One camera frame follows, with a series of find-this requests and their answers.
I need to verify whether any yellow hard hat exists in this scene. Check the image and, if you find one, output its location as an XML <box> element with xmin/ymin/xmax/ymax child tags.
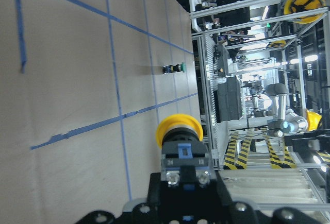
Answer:
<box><xmin>283</xmin><ymin>0</ymin><xmax>326</xmax><ymax>24</ymax></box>

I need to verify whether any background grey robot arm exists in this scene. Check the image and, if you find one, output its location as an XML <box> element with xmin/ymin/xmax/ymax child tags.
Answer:
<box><xmin>156</xmin><ymin>83</ymin><xmax>311</xmax><ymax>196</ymax></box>

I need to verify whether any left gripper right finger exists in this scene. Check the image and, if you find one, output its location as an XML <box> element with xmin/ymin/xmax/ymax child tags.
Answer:
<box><xmin>210</xmin><ymin>169</ymin><xmax>233</xmax><ymax>206</ymax></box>

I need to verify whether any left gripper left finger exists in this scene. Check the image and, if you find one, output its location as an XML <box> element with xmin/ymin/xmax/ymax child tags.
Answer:
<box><xmin>147</xmin><ymin>173</ymin><xmax>164</xmax><ymax>209</ymax></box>

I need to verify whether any yellow push button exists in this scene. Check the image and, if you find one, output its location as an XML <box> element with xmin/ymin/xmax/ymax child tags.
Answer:
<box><xmin>156</xmin><ymin>113</ymin><xmax>216</xmax><ymax>191</ymax></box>

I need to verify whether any green push button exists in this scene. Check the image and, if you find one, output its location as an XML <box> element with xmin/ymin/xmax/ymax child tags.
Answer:
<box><xmin>162</xmin><ymin>62</ymin><xmax>187</xmax><ymax>74</ymax></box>

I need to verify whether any brown paper table cover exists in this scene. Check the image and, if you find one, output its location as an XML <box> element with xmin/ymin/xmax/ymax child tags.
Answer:
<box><xmin>1</xmin><ymin>0</ymin><xmax>200</xmax><ymax>223</ymax></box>

